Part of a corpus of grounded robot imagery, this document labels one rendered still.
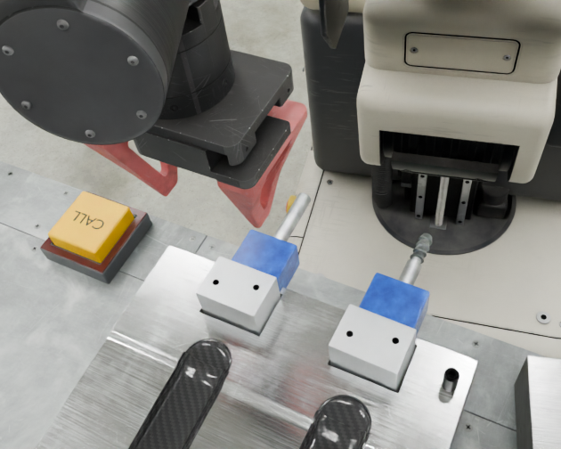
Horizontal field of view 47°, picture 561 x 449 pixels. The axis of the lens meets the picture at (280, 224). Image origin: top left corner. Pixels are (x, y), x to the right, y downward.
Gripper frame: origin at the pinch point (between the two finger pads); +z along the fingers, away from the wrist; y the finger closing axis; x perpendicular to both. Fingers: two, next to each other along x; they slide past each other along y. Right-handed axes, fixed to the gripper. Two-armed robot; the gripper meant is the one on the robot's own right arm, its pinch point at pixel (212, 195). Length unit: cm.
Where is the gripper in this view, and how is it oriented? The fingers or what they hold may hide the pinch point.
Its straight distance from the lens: 40.8
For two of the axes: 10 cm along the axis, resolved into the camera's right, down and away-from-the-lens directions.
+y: 8.9, 3.0, -3.5
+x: 4.5, -7.3, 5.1
